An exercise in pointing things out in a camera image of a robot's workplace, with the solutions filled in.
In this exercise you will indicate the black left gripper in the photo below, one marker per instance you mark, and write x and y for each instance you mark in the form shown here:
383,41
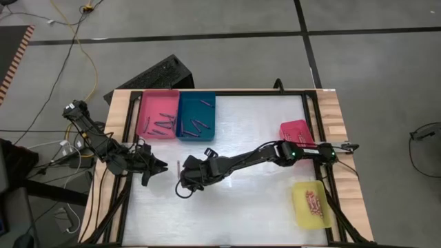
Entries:
144,163

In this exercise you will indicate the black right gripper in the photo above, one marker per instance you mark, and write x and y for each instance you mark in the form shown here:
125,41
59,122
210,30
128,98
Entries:
201,172

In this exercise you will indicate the purple crayon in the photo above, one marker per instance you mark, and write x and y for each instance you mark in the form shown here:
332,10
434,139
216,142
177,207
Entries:
191,133
196,126
206,103
203,124
181,127

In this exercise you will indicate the pink crayon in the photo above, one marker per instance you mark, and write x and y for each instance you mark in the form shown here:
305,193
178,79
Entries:
302,138

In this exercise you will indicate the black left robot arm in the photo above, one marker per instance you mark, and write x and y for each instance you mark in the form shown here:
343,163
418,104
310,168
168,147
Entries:
93,137

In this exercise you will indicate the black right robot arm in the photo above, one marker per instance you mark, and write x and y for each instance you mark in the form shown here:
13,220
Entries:
262,156

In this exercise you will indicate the blue plastic tray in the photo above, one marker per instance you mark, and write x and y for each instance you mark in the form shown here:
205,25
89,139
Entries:
193,110

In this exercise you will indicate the large pink plastic tray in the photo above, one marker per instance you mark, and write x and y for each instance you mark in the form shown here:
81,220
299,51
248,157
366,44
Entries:
153,103

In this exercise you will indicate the small pink plastic tray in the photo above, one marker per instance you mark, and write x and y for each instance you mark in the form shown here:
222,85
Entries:
293,129

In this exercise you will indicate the black desk bar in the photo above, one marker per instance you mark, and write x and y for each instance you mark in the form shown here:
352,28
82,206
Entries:
55,193

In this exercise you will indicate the grey power adapter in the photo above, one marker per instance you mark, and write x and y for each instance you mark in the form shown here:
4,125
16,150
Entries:
63,220

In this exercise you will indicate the yellow plastic tray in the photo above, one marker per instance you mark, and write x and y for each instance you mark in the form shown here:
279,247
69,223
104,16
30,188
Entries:
303,220

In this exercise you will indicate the black table-edge clip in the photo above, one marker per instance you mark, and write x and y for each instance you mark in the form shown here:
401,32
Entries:
278,84

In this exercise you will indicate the black fabric chair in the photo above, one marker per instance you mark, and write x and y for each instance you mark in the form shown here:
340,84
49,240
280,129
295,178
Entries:
17,165

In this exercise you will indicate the black computer mouse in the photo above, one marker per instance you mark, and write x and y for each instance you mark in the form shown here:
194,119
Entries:
24,241

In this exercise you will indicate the black mat with striped edge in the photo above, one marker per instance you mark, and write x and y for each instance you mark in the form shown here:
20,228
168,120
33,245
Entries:
10,44

